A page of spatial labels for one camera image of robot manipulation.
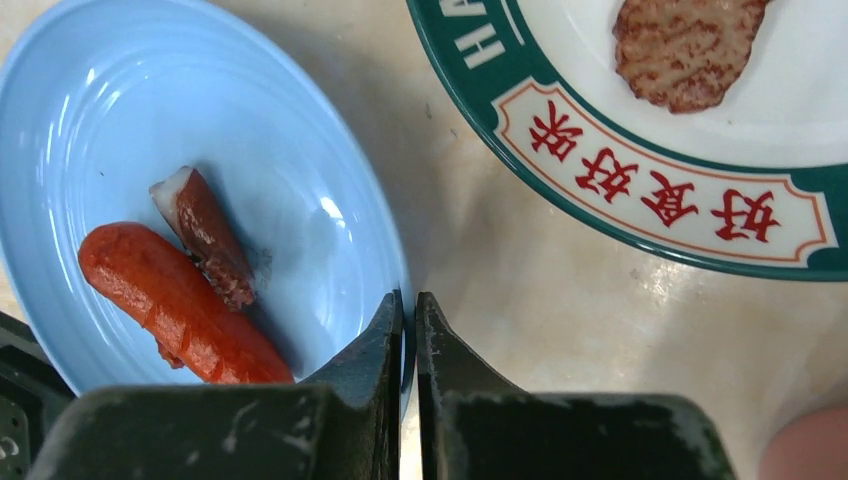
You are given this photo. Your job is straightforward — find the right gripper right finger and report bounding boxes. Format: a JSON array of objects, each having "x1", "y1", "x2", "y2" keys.
[{"x1": 415, "y1": 292, "x2": 735, "y2": 479}]

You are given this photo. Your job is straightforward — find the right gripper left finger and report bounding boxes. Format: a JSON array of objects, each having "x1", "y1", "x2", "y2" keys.
[{"x1": 29, "y1": 292, "x2": 403, "y2": 479}]

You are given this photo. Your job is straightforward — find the white plate green rim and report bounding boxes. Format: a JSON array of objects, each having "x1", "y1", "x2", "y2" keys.
[{"x1": 408, "y1": 1, "x2": 847, "y2": 281}]

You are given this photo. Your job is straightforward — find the blue plastic plate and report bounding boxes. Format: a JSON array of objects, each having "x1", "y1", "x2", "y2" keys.
[{"x1": 1, "y1": 1, "x2": 412, "y2": 394}]

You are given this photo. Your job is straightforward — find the pink cup white inside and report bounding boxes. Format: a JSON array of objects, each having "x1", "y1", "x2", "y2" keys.
[{"x1": 758, "y1": 406, "x2": 847, "y2": 480}]

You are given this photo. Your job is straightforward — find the red sausage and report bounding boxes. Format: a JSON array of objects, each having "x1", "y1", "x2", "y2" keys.
[{"x1": 78, "y1": 166, "x2": 294, "y2": 384}]

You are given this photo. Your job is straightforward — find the roasted meat pieces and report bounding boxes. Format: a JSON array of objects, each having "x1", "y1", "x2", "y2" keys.
[{"x1": 612, "y1": 0, "x2": 769, "y2": 114}]

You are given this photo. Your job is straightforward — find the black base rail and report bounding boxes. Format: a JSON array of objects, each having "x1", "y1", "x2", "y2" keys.
[{"x1": 1, "y1": 313, "x2": 75, "y2": 479}]

